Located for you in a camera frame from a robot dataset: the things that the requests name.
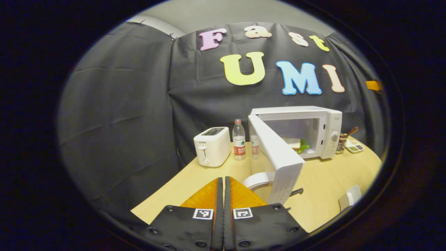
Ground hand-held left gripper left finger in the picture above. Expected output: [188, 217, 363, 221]
[143, 177, 224, 251]

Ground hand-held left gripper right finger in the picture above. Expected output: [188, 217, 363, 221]
[225, 176, 309, 251]

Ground white microwave oven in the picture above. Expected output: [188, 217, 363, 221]
[243, 106, 343, 205]

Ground lettuce sandwich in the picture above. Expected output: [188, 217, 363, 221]
[282, 138, 310, 154]

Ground brown wooden spoon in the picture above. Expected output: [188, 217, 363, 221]
[340, 127, 359, 140]

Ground white divided bean dish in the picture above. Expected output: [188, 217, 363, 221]
[344, 139, 364, 154]

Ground white toaster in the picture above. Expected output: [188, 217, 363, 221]
[193, 127, 232, 168]

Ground red label water bottle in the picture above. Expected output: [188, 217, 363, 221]
[232, 119, 246, 161]

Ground white plate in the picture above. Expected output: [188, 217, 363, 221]
[339, 185, 362, 212]

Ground metal wire basket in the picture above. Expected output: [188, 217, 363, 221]
[335, 134, 347, 154]

